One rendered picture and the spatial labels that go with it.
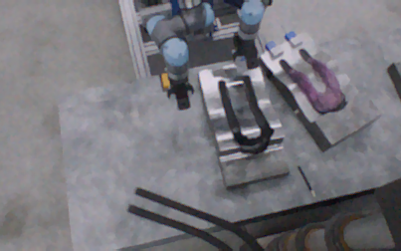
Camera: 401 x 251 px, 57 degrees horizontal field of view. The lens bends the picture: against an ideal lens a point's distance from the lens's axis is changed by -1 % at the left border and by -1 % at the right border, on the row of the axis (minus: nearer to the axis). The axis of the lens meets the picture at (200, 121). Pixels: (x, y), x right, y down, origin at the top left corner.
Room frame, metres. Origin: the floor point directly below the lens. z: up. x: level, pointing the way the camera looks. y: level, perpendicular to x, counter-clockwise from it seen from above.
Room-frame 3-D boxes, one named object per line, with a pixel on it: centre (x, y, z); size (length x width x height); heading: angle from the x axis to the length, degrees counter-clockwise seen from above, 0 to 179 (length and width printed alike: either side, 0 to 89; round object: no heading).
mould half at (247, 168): (0.56, -0.17, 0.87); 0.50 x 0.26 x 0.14; 14
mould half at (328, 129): (0.72, -0.50, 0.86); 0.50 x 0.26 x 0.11; 31
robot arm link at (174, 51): (0.63, 0.08, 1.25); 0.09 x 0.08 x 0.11; 30
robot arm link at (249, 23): (0.82, -0.17, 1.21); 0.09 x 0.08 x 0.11; 158
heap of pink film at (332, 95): (0.72, -0.49, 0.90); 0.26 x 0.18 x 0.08; 31
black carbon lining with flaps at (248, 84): (0.57, -0.18, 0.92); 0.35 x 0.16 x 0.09; 14
